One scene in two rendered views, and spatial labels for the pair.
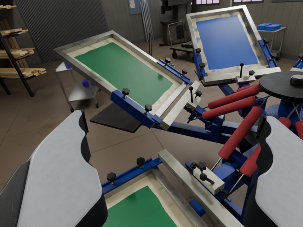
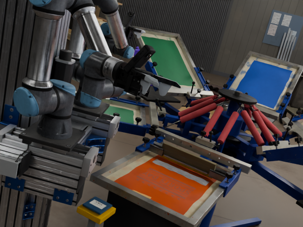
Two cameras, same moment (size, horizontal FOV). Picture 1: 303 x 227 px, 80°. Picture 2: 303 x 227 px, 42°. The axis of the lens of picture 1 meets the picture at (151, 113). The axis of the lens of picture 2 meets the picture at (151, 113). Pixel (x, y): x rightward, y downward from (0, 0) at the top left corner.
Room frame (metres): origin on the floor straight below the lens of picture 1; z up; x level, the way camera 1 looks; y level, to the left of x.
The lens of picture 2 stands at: (-2.31, -1.08, 1.94)
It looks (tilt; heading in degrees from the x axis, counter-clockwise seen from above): 17 degrees down; 19
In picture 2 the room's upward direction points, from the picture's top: 14 degrees clockwise
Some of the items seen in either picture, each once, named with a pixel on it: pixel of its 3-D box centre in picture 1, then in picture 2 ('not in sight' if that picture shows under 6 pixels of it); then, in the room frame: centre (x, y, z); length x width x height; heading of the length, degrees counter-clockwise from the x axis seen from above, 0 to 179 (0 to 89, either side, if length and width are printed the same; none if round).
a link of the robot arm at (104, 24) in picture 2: not in sight; (109, 29); (-0.19, 0.03, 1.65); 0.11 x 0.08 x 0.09; 172
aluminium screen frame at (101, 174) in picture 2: not in sight; (171, 176); (-0.32, -0.61, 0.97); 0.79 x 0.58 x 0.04; 175
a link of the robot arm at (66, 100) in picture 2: not in sight; (59, 96); (-0.95, -0.20, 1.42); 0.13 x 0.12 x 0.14; 170
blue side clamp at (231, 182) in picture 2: not in sight; (229, 181); (-0.10, -0.90, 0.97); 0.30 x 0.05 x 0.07; 175
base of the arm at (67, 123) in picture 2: not in sight; (56, 121); (-0.95, -0.20, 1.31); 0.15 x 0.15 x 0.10
